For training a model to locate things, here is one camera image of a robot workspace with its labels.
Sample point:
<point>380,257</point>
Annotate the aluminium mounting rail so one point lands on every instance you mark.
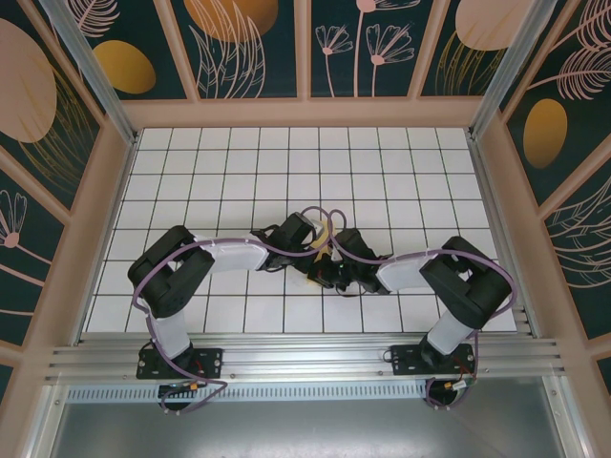
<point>310,358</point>

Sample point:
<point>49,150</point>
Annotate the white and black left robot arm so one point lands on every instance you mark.
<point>234,260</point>

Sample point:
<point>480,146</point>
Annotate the white gridded mat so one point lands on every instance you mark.
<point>215,157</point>

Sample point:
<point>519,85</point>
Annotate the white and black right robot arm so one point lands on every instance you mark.
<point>401,276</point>

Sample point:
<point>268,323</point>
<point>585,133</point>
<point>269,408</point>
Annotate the aluminium side rail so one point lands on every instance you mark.
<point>501,229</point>

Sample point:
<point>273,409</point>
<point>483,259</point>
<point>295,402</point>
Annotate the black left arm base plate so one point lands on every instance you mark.
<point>210,362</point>

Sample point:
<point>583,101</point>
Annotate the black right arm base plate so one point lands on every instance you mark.
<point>406,360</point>

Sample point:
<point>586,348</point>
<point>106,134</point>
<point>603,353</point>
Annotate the aluminium frame post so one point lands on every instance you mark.
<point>503,71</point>
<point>98,81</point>

